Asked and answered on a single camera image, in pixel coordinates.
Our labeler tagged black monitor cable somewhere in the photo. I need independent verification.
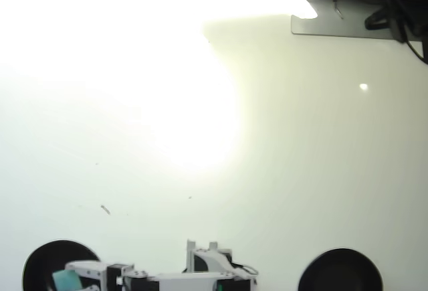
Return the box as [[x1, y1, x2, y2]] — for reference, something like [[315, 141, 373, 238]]
[[403, 19, 428, 65]]

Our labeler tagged thin grey cable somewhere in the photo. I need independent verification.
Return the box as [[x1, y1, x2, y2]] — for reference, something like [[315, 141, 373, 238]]
[[330, 0, 344, 20]]

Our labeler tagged blue cube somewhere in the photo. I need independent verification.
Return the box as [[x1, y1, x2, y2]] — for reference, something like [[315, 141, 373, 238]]
[[52, 269, 83, 291]]

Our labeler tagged black robot servo cable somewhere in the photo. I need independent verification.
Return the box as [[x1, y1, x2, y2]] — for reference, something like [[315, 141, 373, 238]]
[[230, 262, 259, 277]]

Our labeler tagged black bowl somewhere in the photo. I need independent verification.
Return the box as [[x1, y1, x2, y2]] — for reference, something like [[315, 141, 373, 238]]
[[297, 248, 385, 291], [22, 239, 101, 291]]

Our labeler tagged black looped cable bundle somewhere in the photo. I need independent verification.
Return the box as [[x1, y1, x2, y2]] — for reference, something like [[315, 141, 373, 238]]
[[363, 5, 391, 31]]

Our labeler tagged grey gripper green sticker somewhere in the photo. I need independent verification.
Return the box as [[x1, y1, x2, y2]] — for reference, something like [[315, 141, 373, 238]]
[[64, 260, 135, 291]]

